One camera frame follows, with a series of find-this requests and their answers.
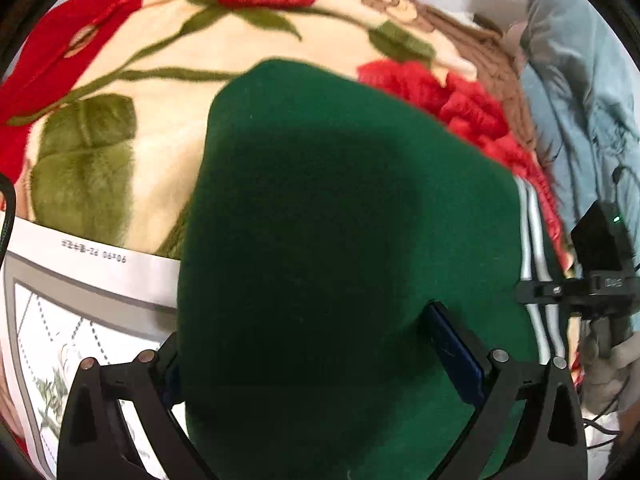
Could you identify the white quilted mat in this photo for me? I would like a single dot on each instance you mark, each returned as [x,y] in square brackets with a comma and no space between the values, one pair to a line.
[75,300]

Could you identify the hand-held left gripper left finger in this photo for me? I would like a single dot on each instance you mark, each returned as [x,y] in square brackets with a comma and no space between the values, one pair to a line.
[160,375]

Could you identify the light blue garment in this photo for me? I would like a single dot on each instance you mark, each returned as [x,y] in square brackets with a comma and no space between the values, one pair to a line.
[575,110]

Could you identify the red floral blanket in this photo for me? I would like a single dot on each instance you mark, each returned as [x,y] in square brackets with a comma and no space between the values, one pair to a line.
[150,110]

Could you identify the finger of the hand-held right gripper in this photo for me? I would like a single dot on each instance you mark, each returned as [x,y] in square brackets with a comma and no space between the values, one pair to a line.
[540,292]

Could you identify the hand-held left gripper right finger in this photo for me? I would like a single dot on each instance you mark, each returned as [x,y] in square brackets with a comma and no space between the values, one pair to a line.
[455,355]

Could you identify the brown knit cloth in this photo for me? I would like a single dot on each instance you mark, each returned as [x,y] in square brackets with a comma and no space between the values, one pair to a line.
[480,60]

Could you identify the green and white jacket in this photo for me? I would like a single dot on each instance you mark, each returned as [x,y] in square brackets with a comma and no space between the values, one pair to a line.
[325,240]

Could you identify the person's right hand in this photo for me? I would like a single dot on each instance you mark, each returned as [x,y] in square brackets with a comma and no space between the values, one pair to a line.
[602,375]

